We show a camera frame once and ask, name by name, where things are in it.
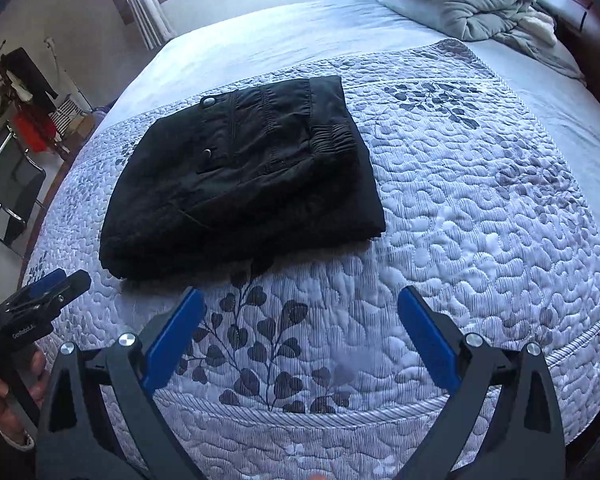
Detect black chrome-frame chair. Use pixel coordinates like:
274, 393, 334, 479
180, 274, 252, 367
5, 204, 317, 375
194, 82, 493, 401
0, 125, 48, 261

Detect white fluffy cloth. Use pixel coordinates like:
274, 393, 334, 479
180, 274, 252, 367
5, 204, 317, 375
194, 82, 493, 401
522, 12, 557, 47

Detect black pants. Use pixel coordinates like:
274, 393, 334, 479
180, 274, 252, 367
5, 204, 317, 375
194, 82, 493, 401
99, 75, 387, 281

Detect cardboard box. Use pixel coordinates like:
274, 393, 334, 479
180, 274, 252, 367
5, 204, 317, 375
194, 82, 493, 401
67, 112, 99, 142

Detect grey crumpled comforter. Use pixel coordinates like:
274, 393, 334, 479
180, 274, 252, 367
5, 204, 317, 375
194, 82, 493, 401
347, 0, 588, 81

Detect red-brown wooden headboard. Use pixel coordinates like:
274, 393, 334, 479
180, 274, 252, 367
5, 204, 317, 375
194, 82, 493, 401
520, 0, 600, 126

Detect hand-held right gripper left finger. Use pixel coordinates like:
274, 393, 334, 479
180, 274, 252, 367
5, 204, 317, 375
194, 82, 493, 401
35, 287, 208, 480

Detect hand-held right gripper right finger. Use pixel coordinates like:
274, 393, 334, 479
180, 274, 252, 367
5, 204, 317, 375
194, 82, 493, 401
395, 285, 566, 480

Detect white slatted rack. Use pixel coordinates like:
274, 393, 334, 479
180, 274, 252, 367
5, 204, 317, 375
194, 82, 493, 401
47, 97, 83, 136

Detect light blue bed sheet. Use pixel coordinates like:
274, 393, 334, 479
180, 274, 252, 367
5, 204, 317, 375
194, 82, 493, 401
87, 0, 600, 206

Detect grey leaf-print quilted bedspread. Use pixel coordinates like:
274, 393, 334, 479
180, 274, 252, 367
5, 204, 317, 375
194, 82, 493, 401
22, 37, 600, 480

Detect grey striped curtain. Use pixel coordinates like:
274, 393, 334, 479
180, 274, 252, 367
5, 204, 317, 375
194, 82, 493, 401
115, 0, 178, 53

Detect red bag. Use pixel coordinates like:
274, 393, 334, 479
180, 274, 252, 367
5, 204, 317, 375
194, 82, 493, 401
12, 112, 56, 153

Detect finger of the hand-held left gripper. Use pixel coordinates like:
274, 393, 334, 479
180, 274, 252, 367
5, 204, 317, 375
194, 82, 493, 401
15, 268, 68, 302
0, 269, 92, 327

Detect black hanging garment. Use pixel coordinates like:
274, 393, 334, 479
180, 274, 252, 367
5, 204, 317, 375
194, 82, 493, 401
2, 47, 61, 111

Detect person's left hand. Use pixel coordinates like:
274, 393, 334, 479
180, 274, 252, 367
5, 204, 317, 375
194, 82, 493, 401
0, 350, 49, 446

